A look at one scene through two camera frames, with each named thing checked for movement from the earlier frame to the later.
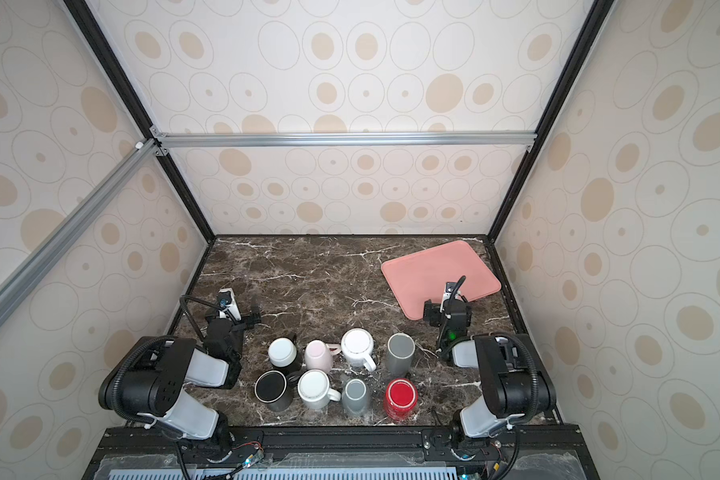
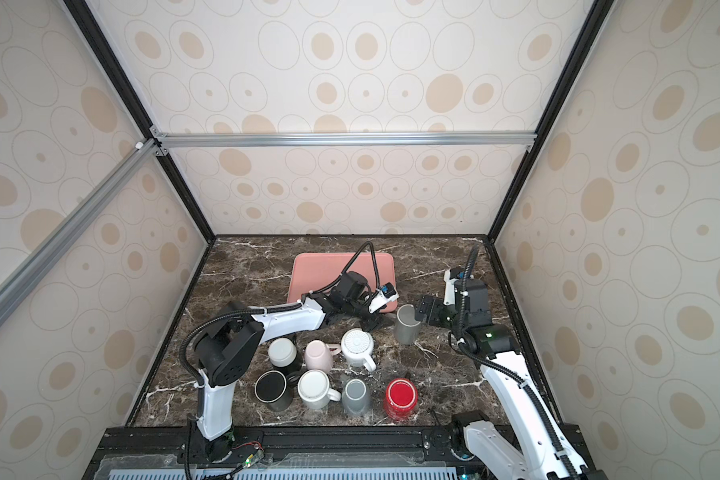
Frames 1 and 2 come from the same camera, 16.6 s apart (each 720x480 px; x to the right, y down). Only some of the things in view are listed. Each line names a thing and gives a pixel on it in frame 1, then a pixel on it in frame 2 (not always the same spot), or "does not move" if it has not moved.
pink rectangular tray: (412, 279) -> (310, 271)
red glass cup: (401, 399) does not move
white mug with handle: (357, 345) does not move
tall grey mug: (400, 353) -> (407, 327)
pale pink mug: (319, 355) does not move
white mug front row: (314, 391) does not move
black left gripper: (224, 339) -> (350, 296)
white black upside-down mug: (283, 353) does not move
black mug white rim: (272, 388) does not move
